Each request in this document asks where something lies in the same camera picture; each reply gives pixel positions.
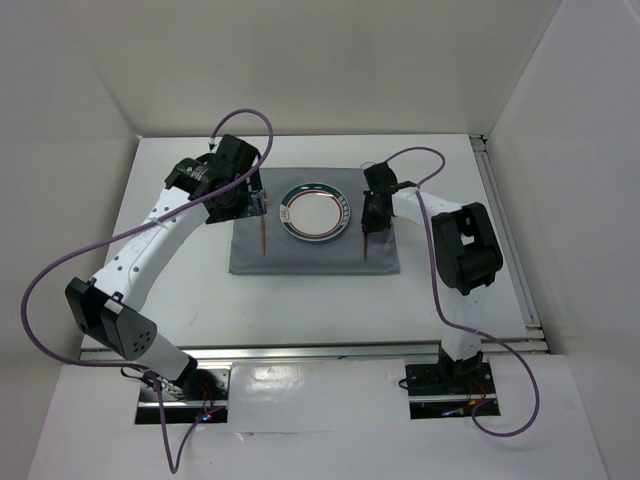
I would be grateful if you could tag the aluminium front rail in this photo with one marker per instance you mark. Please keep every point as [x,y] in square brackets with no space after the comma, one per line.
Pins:
[343,351]

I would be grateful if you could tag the white plate green red rim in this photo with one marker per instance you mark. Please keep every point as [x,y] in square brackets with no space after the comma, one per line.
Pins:
[314,212]

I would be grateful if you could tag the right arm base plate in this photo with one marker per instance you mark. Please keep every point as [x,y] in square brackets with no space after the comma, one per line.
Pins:
[431,397]

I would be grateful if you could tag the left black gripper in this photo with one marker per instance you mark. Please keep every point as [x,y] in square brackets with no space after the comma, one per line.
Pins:
[251,204]

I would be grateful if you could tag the grey cloth placemat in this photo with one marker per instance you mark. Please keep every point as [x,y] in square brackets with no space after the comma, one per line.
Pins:
[286,255]

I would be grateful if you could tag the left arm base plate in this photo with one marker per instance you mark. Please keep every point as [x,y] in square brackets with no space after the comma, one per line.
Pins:
[208,398]

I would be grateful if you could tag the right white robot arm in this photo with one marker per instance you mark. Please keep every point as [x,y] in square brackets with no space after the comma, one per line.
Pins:
[465,257]

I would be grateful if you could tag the copper fork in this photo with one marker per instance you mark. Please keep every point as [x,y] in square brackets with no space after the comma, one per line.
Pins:
[263,224]

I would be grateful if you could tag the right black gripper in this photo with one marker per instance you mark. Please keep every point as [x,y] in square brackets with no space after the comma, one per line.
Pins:
[368,222]

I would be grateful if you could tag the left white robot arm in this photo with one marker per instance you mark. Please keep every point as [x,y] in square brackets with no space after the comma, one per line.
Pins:
[107,307]

